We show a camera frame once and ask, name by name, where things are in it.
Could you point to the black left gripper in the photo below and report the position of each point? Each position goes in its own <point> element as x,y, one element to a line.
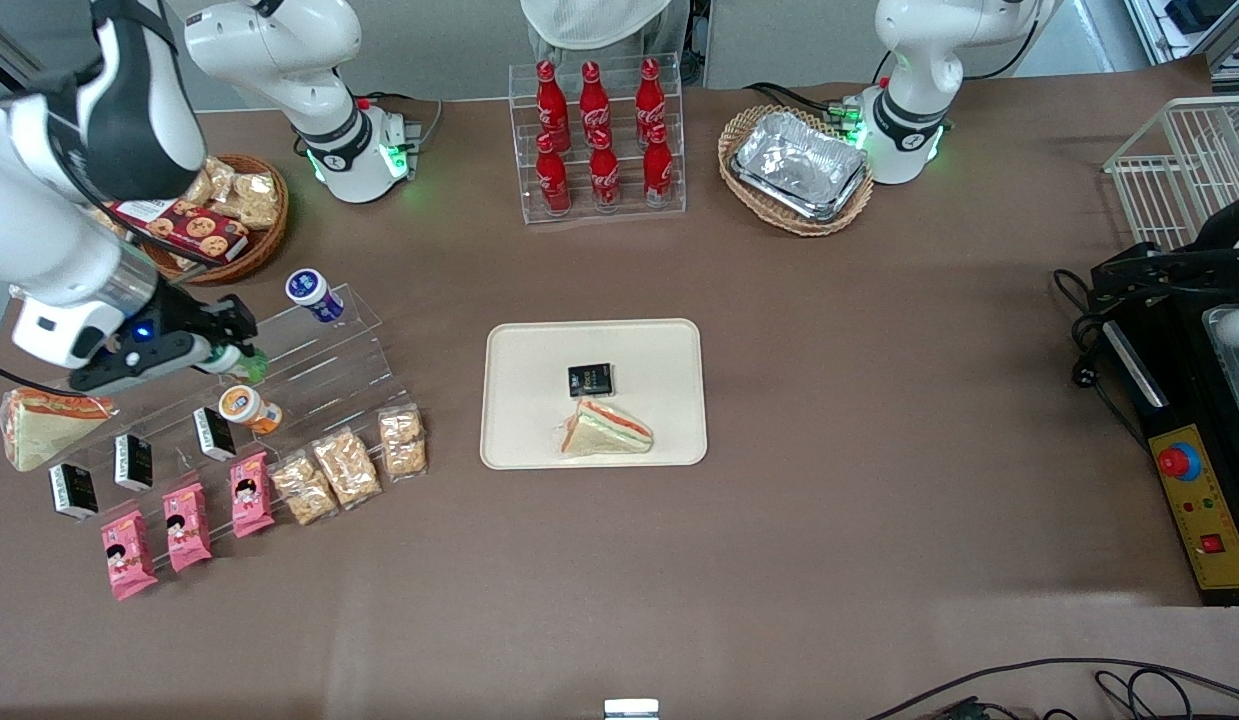
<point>1151,269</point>

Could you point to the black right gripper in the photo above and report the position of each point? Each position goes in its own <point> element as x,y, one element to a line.
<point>185,314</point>

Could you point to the green gum bottle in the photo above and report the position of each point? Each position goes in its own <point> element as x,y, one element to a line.
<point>253,367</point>

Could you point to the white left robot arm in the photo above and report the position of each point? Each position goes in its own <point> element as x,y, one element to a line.
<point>914,60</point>

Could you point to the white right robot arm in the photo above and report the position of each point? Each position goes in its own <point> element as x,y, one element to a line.
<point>279,50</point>

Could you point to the orange gum bottle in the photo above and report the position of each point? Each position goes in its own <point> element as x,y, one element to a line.
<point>247,408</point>

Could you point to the blue gum bottle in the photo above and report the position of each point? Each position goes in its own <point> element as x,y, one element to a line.
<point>311,292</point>

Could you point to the beige plastic tray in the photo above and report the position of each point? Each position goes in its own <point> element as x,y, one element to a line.
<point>659,420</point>

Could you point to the dark round wicker basket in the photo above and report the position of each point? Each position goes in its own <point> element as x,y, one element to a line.
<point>264,245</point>

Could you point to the small black snack box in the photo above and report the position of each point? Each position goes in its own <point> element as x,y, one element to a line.
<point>74,492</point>
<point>134,462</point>
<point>215,434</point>
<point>590,380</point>

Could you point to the red cookie box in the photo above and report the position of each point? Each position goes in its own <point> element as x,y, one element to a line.
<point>194,230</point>

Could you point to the clear acrylic stepped stand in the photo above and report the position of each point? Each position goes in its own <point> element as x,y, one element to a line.
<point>354,375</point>

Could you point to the clear granola snack bag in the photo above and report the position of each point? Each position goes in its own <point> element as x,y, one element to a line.
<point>347,468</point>
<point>403,442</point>
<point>304,490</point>
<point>217,178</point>
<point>254,200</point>

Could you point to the black yellow control box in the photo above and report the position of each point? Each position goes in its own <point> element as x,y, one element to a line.
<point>1179,400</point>

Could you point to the pink snack packet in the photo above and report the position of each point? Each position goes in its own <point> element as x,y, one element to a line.
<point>251,495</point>
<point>129,555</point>
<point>187,527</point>

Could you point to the red emergency stop button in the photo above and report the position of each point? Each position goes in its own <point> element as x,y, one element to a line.
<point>1178,461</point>

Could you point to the wrapped triangle sandwich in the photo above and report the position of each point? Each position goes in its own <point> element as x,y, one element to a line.
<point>604,432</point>
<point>44,430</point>

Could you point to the aluminium foil container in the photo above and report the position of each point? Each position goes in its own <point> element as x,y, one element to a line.
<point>799,155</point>
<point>829,210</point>

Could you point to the clear acrylic bottle rack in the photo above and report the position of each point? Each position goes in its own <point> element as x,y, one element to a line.
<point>527,205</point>

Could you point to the red cola bottle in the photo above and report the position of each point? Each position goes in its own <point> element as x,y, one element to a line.
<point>594,100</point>
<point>550,100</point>
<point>605,175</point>
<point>650,95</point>
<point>553,180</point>
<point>658,170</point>

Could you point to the light oval wicker basket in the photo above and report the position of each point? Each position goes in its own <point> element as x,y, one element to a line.
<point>747,205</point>

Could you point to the person's torso white sweater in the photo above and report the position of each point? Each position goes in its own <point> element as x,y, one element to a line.
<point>599,20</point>

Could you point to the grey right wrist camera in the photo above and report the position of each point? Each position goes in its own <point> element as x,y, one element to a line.
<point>139,365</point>

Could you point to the aluminium frame rack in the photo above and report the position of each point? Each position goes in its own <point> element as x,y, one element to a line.
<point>1194,30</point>

